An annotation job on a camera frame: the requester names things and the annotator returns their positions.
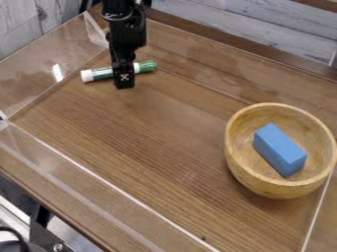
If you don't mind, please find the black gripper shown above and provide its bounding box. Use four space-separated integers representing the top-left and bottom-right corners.
102 0 146 90

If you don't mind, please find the green white marker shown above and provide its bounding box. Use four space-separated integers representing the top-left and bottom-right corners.
80 60 158 83

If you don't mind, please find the brown wooden bowl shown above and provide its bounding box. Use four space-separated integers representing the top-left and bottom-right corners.
223 102 337 199

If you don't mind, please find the clear acrylic corner brace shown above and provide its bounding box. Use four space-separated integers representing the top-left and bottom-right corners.
83 12 110 48

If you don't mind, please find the blue foam block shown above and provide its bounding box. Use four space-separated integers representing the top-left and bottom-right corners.
253 124 308 177

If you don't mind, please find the clear acrylic tray wall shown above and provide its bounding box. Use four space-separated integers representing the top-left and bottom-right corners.
0 12 337 252

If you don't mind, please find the black metal table bracket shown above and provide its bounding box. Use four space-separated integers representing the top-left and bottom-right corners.
29 206 75 252

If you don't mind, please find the black cable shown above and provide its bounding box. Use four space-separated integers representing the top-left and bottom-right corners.
0 225 32 252

